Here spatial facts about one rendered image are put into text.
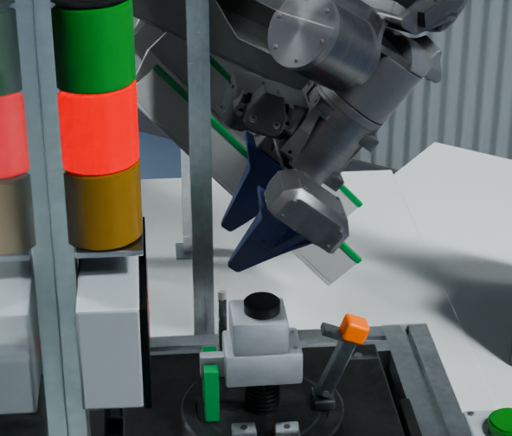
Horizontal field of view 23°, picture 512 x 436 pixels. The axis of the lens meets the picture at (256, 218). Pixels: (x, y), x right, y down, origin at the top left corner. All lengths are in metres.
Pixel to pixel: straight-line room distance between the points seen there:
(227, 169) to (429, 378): 0.28
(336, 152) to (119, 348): 0.28
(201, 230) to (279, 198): 0.33
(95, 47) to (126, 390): 0.21
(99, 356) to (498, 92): 2.81
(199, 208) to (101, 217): 0.46
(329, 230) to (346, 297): 0.61
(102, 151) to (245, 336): 0.33
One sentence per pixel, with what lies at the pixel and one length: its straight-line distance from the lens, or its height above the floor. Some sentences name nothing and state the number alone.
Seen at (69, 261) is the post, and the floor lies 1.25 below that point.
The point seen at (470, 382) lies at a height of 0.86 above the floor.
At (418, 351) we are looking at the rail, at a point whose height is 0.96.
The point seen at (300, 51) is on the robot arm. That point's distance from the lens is 0.87.
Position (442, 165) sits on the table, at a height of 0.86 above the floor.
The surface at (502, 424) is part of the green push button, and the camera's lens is 1.12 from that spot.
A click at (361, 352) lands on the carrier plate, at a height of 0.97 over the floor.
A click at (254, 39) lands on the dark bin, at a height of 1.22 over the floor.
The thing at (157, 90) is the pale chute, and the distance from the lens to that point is 1.19.
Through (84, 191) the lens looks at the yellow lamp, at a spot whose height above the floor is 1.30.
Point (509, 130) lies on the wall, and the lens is 3.53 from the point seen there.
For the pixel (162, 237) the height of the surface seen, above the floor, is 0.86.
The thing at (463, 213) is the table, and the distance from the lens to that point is 1.72.
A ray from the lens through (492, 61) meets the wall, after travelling 3.48.
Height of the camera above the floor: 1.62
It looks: 27 degrees down
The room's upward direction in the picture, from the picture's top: straight up
